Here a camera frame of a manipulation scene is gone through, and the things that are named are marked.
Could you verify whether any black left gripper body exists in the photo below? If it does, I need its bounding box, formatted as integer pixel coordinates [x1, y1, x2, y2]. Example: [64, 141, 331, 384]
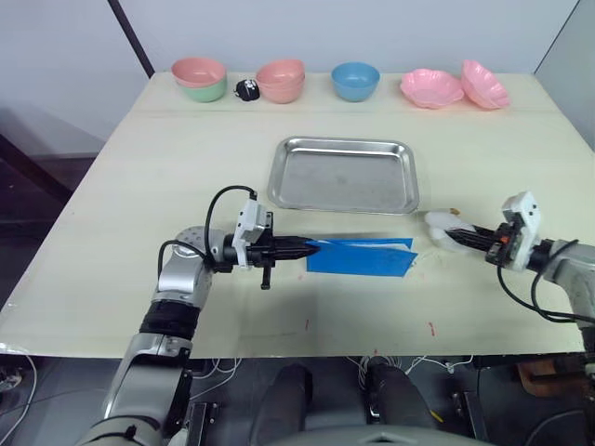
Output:
[245, 212, 285, 292]

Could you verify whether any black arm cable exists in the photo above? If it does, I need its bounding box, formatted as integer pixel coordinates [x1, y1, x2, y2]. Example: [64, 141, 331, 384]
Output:
[157, 185, 259, 280]
[495, 238, 587, 325]

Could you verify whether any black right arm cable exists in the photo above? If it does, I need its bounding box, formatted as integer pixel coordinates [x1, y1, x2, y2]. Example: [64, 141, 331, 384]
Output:
[495, 238, 587, 325]

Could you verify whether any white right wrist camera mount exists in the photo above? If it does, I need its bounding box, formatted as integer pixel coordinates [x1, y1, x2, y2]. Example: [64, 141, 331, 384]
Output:
[500, 190, 543, 273]

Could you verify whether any dark slanted pole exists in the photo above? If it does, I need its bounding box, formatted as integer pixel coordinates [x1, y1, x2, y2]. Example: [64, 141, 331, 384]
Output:
[106, 0, 156, 79]

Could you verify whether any blue surgical instrument pack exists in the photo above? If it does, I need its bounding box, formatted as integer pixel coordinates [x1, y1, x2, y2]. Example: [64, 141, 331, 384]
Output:
[304, 237, 419, 279]

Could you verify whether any blue bowl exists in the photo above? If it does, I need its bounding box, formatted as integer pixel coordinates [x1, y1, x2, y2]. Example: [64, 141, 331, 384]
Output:
[330, 61, 381, 103]

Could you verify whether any small black white-patterned object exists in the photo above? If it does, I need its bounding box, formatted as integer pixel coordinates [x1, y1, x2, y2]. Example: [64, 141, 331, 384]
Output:
[233, 78, 261, 103]

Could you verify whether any white cable bundle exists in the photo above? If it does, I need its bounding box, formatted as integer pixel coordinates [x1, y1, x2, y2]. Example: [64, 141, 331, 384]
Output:
[356, 354, 476, 378]
[192, 356, 244, 400]

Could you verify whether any dark wooden furniture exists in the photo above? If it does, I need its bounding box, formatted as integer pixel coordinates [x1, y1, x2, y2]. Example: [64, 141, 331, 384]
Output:
[0, 133, 72, 205]

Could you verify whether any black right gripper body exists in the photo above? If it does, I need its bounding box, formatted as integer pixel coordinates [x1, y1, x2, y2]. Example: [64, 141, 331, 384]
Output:
[483, 221, 515, 270]

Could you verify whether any pink bowl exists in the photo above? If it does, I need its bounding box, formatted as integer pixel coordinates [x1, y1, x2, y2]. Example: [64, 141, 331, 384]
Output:
[255, 59, 307, 93]
[258, 78, 306, 106]
[170, 56, 228, 89]

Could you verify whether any green bowl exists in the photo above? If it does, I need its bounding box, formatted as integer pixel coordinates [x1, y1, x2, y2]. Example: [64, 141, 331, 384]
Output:
[175, 74, 230, 104]

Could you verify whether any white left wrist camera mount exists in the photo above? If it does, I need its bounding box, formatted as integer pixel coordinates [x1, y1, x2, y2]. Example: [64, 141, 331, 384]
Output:
[231, 198, 275, 271]

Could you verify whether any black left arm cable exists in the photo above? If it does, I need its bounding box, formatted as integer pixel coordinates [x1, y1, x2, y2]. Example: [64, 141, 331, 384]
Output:
[157, 185, 259, 280]

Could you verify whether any metal tray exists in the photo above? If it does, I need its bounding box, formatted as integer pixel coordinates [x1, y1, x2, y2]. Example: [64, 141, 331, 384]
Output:
[267, 135, 423, 216]

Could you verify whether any pink flower-shaped plate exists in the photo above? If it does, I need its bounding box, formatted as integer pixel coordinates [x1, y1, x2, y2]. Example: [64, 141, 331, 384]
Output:
[460, 59, 512, 112]
[400, 68, 466, 112]

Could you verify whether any white gauze wad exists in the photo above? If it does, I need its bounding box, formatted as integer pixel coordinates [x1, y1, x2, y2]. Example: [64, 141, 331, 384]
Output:
[423, 208, 485, 255]

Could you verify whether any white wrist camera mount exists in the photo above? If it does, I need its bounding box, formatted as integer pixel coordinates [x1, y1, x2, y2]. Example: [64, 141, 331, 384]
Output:
[500, 190, 543, 273]
[231, 198, 275, 271]

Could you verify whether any dark rounded shape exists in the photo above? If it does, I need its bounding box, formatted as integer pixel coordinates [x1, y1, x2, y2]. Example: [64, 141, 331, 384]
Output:
[258, 363, 313, 434]
[364, 363, 439, 434]

